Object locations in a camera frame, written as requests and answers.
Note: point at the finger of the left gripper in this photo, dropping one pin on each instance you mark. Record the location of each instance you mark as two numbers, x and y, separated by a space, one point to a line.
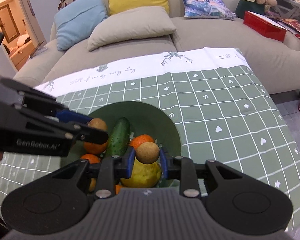
82 132
66 116

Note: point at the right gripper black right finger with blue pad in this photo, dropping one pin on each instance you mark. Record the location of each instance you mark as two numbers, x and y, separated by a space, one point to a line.
236 201

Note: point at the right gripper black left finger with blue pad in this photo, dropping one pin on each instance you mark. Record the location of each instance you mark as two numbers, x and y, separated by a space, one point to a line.
61 199

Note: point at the brown longan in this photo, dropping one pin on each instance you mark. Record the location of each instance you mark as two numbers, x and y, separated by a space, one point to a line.
147 153
98 123

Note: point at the orange tangerine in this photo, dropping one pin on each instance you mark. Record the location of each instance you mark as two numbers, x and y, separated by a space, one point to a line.
95 149
118 187
93 159
137 141

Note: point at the green cucumber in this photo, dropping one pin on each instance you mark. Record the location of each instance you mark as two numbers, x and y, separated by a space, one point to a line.
119 138

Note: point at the yellow-green pear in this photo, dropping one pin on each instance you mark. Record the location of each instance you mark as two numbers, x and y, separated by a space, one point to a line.
143 175

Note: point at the orange tangerine front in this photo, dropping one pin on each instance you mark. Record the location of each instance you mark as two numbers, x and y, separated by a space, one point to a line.
118 187

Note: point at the green colander bowl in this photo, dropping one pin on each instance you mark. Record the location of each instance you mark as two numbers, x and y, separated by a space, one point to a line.
144 119

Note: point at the green grid tablecloth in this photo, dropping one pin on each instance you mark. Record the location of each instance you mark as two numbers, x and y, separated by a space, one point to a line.
219 107

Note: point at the light blue cushion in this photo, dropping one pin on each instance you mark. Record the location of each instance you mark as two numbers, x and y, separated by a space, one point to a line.
75 22

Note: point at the beige cushion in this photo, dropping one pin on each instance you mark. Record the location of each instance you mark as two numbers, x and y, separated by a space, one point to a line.
134 24

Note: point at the beige sofa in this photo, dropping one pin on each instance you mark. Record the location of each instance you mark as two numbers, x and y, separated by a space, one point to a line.
275 63

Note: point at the blue patterned cushion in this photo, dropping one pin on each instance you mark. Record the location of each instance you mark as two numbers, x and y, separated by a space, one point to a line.
214 9

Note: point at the red box on sofa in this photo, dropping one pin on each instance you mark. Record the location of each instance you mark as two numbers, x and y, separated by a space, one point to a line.
264 26

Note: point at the dark green bag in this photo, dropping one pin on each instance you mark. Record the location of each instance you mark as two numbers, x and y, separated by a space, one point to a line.
248 5

